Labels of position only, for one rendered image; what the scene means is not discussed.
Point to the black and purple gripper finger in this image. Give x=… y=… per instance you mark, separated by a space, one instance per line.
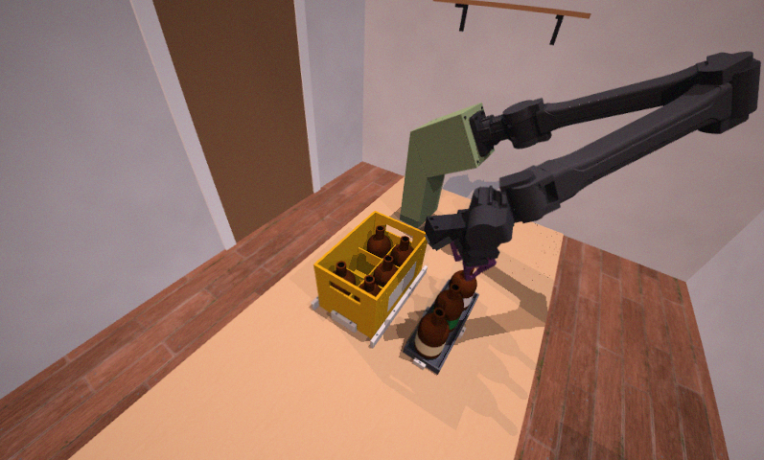
x=457 y=257
x=467 y=270

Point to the yellow bottle crate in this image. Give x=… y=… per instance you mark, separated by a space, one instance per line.
x=372 y=311

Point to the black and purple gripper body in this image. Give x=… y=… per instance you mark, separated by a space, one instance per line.
x=474 y=255

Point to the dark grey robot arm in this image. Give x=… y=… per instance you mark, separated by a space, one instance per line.
x=724 y=96

